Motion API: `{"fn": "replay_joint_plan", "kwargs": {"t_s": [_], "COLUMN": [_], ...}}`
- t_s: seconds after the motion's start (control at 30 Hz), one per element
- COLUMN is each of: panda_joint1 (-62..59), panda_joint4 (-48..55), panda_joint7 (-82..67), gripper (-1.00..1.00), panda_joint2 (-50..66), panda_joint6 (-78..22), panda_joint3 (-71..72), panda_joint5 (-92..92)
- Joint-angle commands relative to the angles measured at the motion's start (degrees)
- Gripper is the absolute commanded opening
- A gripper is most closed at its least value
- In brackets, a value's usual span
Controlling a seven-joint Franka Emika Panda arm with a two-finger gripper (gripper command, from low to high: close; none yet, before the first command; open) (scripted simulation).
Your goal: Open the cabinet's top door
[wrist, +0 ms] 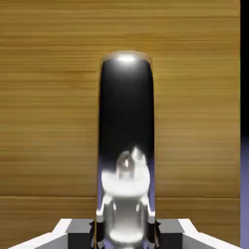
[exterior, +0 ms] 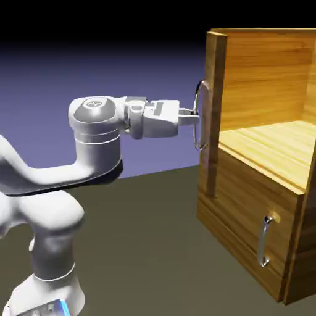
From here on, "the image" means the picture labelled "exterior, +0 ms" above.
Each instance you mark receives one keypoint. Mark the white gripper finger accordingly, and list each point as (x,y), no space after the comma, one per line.
(185,111)
(186,120)

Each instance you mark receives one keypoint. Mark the light wood cabinet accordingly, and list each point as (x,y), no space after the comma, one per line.
(266,86)

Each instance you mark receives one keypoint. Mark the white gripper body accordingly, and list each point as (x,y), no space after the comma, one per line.
(163,123)

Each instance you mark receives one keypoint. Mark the wide wood cabinet door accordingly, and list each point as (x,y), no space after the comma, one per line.
(242,212)

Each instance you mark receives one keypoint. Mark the tall wood cabinet door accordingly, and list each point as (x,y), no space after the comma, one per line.
(214,123)

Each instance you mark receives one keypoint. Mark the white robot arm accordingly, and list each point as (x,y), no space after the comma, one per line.
(96,148)

